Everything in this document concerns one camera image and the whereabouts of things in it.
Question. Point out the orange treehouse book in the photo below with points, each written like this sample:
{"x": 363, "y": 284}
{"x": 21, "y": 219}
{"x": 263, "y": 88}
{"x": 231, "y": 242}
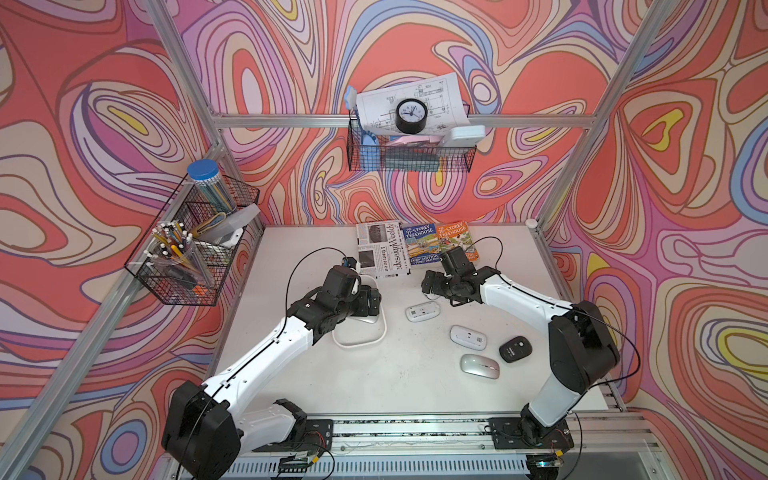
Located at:
{"x": 457, "y": 234}

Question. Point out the back wire basket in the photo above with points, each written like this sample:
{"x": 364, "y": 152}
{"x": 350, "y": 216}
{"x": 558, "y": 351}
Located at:
{"x": 368, "y": 152}

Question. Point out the blue treehouse book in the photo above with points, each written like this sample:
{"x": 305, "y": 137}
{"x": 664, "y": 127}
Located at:
{"x": 423, "y": 245}

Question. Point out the black round clock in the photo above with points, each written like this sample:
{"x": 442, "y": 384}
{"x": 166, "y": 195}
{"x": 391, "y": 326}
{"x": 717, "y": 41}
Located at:
{"x": 411, "y": 116}

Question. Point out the white mouse upside-down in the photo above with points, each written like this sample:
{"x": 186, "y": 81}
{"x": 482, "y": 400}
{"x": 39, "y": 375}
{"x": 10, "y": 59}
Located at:
{"x": 422, "y": 312}
{"x": 468, "y": 338}

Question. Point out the clear pen cup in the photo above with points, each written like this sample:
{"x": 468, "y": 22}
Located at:
{"x": 174, "y": 253}

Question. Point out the wire basket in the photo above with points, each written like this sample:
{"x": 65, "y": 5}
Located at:
{"x": 368, "y": 152}
{"x": 189, "y": 207}

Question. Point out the small black mouse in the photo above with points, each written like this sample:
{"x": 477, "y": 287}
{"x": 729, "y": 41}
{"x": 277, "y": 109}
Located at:
{"x": 515, "y": 349}

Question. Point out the blue lid pencil jar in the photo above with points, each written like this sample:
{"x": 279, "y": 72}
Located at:
{"x": 206, "y": 175}

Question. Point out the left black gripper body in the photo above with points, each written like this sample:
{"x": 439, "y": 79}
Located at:
{"x": 357, "y": 304}

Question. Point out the newspaper print book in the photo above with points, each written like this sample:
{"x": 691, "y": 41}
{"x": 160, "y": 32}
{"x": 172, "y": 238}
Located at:
{"x": 382, "y": 251}

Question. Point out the white device in basket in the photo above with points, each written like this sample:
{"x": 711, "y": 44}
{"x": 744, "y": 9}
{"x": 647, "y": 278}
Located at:
{"x": 464, "y": 136}

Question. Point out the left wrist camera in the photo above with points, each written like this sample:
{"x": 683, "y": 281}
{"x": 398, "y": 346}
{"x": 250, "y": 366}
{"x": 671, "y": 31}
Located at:
{"x": 349, "y": 262}

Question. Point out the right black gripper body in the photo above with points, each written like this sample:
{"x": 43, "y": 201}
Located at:
{"x": 443, "y": 285}

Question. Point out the white storage box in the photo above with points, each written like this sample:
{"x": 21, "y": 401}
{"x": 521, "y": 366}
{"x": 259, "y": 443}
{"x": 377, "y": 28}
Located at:
{"x": 361, "y": 332}

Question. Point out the white paper sheet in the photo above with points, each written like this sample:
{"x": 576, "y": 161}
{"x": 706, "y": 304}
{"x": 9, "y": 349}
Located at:
{"x": 428, "y": 107}

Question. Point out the silver mouse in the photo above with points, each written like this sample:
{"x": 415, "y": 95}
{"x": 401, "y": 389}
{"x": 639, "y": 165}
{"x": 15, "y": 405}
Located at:
{"x": 480, "y": 366}

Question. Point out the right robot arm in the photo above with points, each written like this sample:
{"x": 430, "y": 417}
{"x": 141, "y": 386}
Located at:
{"x": 581, "y": 350}

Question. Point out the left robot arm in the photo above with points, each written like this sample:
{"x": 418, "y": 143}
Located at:
{"x": 207, "y": 425}

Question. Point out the left wire basket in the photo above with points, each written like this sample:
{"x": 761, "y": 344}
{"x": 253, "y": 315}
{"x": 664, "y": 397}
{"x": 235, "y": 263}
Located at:
{"x": 189, "y": 207}

